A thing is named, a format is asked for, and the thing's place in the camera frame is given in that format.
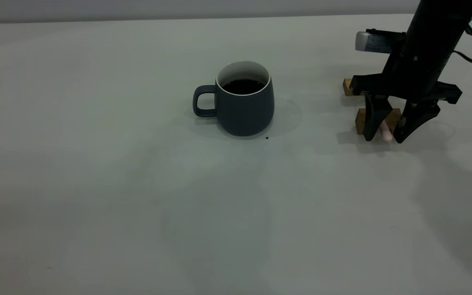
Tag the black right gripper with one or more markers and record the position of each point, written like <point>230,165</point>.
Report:
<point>414,78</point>

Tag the dark grey ceramic mug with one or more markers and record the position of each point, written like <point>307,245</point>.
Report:
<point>244,112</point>

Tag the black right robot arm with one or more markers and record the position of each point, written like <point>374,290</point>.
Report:
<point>441,24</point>

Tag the dark coffee liquid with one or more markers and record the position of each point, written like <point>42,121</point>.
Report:
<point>243,86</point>

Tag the arched wooden block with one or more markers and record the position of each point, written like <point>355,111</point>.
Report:
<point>359,121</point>

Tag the rectangular wooden block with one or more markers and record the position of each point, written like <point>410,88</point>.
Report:
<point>347,87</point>

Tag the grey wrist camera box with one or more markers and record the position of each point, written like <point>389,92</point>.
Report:
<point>373,41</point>

